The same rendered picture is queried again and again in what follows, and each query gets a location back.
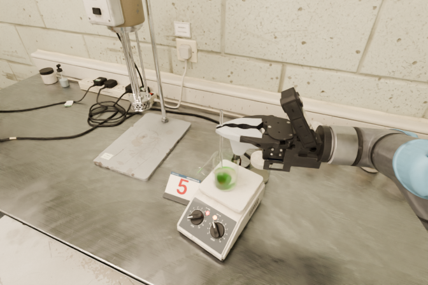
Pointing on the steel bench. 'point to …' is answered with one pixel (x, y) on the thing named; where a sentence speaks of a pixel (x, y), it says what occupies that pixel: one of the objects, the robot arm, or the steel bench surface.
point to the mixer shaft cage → (141, 100)
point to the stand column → (153, 46)
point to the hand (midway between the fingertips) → (222, 126)
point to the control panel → (203, 232)
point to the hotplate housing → (242, 218)
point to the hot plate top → (239, 201)
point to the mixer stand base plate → (143, 146)
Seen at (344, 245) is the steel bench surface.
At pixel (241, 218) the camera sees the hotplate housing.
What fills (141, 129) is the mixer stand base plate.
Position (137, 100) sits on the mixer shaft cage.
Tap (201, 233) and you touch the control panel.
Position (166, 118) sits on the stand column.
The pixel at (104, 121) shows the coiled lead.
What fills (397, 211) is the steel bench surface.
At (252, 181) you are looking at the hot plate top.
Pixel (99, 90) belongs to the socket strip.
